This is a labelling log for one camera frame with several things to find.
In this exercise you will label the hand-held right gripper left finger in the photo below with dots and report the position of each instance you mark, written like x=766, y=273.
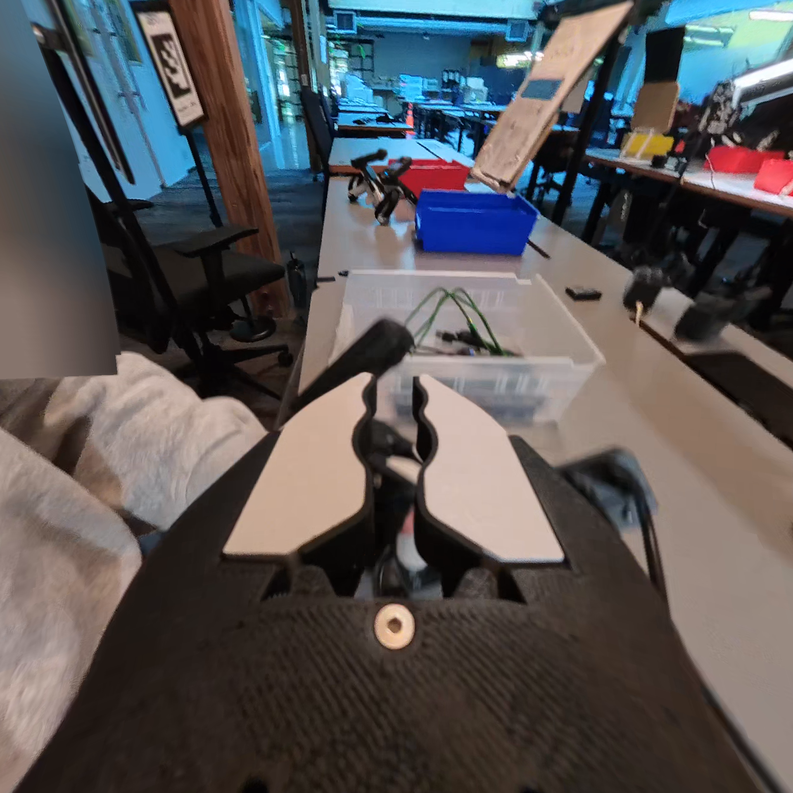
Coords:
x=303, y=483

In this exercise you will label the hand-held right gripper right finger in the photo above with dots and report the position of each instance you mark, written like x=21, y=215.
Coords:
x=483, y=489

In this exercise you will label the black USB hub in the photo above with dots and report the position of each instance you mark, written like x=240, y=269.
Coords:
x=607, y=483

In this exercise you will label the clear plastic bin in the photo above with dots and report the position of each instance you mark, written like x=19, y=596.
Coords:
x=545, y=372

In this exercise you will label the person's left forearm grey sleeve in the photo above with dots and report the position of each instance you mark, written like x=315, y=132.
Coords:
x=186, y=421

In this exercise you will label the grey desk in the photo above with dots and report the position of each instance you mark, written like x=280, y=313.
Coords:
x=712, y=526

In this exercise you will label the dark water bottle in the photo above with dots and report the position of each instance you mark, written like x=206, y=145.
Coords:
x=297, y=282

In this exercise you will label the small flat black box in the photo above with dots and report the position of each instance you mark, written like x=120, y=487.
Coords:
x=583, y=293

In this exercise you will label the small black power adapter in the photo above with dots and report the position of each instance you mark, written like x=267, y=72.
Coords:
x=644, y=291

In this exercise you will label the blue plastic bin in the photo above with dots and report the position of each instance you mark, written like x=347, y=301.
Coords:
x=477, y=229

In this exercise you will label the person's grey sweater torso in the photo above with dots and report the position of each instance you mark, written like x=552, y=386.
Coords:
x=56, y=588

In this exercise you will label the black charger block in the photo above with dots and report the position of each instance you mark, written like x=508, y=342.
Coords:
x=706, y=319

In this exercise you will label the red plastic bin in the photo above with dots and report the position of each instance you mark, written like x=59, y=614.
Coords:
x=777, y=176
x=433, y=173
x=740, y=160

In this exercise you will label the wooden instruction board stand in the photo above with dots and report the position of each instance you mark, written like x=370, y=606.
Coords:
x=545, y=111

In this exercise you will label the long work table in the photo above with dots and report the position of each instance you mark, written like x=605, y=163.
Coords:
x=731, y=186

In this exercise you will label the small cardboard panel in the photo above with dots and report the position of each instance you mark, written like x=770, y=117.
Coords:
x=656, y=105

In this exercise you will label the black white tag sign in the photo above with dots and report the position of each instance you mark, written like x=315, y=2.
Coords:
x=170, y=62

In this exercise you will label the black framed picture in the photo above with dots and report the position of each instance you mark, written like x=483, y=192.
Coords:
x=93, y=80

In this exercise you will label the white light bar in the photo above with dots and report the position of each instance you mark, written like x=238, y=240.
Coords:
x=765, y=77

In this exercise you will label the wooden post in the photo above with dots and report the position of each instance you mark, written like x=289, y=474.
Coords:
x=229, y=155

